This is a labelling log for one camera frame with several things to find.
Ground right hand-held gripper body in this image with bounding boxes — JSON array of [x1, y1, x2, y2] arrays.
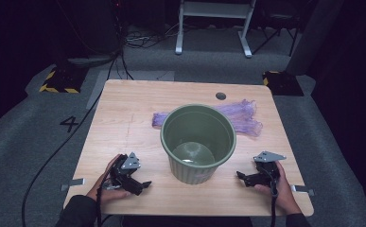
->
[[250, 150, 288, 187]]

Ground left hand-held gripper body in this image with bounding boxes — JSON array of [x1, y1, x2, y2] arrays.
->
[[103, 152, 143, 193]]

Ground purple plastic trash bag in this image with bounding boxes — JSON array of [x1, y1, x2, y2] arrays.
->
[[151, 98, 264, 137]]

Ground green plastic trash bin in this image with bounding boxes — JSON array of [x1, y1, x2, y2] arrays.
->
[[160, 103, 237, 185]]

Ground person's left hand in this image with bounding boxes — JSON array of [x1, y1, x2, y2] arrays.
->
[[86, 153, 131, 205]]

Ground person's right hand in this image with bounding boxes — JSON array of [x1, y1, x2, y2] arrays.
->
[[254, 161, 302, 216]]

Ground person's dark trousers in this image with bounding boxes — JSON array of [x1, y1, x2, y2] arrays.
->
[[120, 215, 254, 227]]

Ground black yellow striped base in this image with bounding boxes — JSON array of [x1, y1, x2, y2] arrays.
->
[[262, 70, 305, 96], [39, 66, 89, 95]]

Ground black tripod legs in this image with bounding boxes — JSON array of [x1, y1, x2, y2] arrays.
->
[[252, 12, 300, 57]]

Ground grey curtain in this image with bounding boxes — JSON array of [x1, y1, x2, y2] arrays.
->
[[285, 0, 346, 76]]

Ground white metal stand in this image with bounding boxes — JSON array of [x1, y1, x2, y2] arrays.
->
[[175, 0, 256, 59]]

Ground right hand-held gripper cable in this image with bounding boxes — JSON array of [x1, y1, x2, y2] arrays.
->
[[269, 182, 279, 227]]

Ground hand-held gripper cable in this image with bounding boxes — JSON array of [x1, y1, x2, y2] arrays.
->
[[95, 185, 105, 227], [269, 182, 279, 227]]

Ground left hand-held gripper cable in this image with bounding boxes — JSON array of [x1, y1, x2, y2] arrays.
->
[[95, 185, 105, 227]]

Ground grey metal table bracket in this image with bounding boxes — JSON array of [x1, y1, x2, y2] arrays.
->
[[60, 178, 86, 192], [290, 184, 316, 197]]

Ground long black floor cable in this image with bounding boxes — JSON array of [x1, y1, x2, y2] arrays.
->
[[21, 51, 125, 227]]

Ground bundle of floor cables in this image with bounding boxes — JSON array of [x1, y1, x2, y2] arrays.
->
[[124, 23, 181, 50]]

